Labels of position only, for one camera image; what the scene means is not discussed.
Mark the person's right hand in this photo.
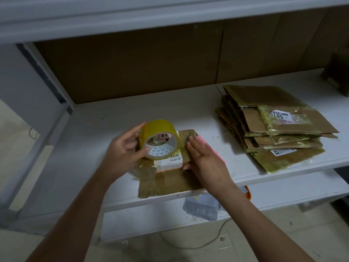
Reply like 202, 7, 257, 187
182, 135, 236, 196

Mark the person's left hand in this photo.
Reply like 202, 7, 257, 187
97, 121, 152, 184

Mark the barcode label cardboard box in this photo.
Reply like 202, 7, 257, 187
133, 128, 219, 199

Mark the pink utility knife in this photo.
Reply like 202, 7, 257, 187
196, 135, 225, 162

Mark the yellow tape roll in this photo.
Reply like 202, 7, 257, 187
137, 119, 181, 161

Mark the white metal shelf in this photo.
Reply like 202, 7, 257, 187
0, 0, 349, 243

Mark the person's right forearm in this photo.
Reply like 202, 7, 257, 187
215, 182, 315, 262

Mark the person's left forearm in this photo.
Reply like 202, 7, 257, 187
24, 169, 112, 262

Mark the labelled taped cardboard box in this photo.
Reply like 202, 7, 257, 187
321, 47, 349, 98

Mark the stack of cardboard boxes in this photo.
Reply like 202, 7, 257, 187
215, 84, 340, 174

